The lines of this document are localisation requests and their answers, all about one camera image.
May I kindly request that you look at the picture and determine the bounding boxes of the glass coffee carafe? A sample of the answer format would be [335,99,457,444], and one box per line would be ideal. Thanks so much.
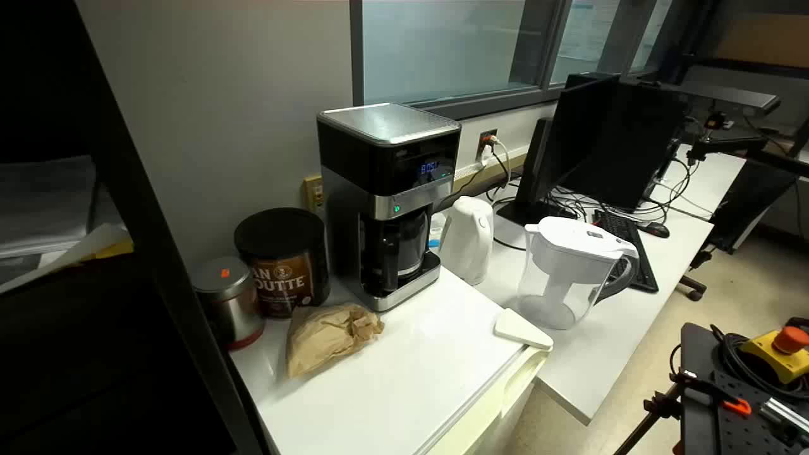
[368,211,432,285]

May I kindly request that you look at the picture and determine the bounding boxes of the black steel coffee machine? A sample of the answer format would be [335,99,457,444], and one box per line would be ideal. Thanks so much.
[317,102,462,316]

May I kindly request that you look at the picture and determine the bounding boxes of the dark coffee can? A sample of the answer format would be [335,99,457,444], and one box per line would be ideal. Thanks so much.
[234,206,335,321]

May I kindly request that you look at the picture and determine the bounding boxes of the brown paper filter bag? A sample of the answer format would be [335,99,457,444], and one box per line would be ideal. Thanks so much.
[283,300,387,385]

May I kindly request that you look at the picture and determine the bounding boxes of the white mini fridge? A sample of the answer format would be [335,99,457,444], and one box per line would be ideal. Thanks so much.
[229,265,560,455]

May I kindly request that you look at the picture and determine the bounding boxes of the white water filter pitcher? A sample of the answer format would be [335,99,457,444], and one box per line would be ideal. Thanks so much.
[504,216,643,334]

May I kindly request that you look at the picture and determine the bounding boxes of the dark framed window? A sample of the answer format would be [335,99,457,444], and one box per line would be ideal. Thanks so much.
[350,0,677,122]

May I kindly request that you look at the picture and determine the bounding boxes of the steel canister orange dot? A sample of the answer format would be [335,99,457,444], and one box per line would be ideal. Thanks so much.
[196,255,265,351]

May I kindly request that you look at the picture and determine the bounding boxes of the black computer monitor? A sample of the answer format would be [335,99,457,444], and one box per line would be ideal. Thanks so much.
[512,73,687,227]

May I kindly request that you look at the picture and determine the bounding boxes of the white desk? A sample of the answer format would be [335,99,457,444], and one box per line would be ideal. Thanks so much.
[471,141,753,428]

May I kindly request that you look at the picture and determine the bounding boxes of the black keyboard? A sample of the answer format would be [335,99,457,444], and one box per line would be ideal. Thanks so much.
[591,211,663,297]

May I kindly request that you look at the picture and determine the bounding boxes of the black shelf cabinet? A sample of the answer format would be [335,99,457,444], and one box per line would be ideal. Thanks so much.
[0,0,269,455]

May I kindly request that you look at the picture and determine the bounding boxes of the black office chair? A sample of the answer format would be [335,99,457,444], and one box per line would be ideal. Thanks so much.
[676,154,805,304]

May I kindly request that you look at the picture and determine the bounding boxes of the black clamp orange tip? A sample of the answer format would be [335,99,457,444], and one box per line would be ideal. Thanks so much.
[674,370,756,420]

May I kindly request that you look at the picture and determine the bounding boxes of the stack of papers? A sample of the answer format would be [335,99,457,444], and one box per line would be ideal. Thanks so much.
[0,154,136,299]

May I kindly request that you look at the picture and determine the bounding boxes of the black perforated work table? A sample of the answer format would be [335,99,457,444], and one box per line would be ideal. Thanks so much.
[677,321,809,455]

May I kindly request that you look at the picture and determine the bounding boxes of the yellow emergency stop button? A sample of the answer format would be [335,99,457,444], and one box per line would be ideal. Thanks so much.
[742,316,809,386]

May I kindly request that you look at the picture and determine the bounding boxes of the beige wall socket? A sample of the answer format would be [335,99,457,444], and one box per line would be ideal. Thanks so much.
[302,173,326,213]

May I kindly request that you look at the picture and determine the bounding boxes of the black power cable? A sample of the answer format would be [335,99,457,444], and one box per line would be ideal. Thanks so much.
[484,137,519,207]

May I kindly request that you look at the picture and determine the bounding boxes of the white wall outlet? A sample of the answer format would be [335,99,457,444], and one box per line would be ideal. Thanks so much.
[475,126,502,161]

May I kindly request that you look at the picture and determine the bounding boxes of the desk cable bundle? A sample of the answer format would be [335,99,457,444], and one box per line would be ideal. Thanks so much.
[648,154,718,226]

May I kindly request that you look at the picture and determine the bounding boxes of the black cable coil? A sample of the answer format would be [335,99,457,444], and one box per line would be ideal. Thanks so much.
[711,323,809,401]

